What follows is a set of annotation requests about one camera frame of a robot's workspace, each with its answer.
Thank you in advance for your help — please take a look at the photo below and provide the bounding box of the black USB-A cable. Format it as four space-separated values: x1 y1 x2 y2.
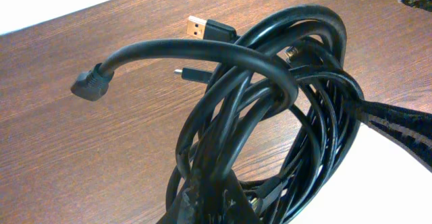
165 15 338 224

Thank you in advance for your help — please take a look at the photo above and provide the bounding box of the thin black micro-USB cable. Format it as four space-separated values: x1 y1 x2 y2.
173 45 358 224

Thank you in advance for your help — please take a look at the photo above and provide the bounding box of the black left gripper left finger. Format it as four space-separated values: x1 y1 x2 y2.
157 169 260 224

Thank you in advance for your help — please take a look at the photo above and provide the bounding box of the thick black angled-plug cable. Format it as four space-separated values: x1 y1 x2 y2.
70 3 365 224

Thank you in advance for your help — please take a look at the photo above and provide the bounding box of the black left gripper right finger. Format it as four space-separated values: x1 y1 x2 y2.
354 100 431 171

